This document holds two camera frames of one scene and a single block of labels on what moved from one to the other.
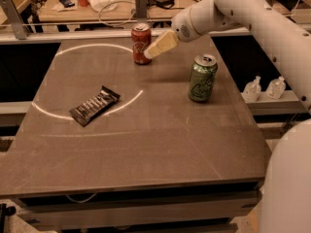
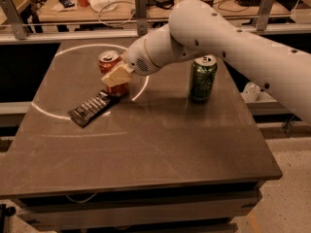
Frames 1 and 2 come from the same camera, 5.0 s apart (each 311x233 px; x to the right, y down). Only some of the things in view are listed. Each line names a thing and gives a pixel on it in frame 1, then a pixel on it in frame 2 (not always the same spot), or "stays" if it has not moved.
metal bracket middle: [141, 7] stays
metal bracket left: [19, 28] stays
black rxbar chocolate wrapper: [95, 106] stays
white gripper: [182, 27] -> [137, 58]
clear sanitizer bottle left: [252, 90] stays
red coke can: [141, 39] -> [107, 60]
